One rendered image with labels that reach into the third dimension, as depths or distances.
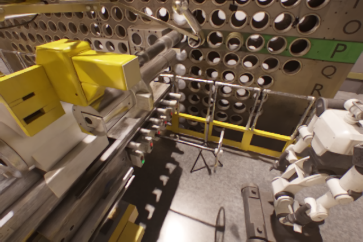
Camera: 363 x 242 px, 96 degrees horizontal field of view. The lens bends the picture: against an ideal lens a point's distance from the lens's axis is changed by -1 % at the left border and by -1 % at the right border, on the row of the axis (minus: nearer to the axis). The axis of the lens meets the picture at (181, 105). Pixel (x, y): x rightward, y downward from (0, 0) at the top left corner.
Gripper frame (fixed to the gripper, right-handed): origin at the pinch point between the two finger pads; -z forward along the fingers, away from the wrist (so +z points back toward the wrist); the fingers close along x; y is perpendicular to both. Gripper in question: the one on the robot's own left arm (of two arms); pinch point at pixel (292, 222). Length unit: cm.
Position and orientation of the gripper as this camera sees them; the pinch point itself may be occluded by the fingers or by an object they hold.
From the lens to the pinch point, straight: 168.8
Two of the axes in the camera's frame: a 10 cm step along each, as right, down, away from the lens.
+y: -1.9, 5.7, -8.0
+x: -9.6, -2.7, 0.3
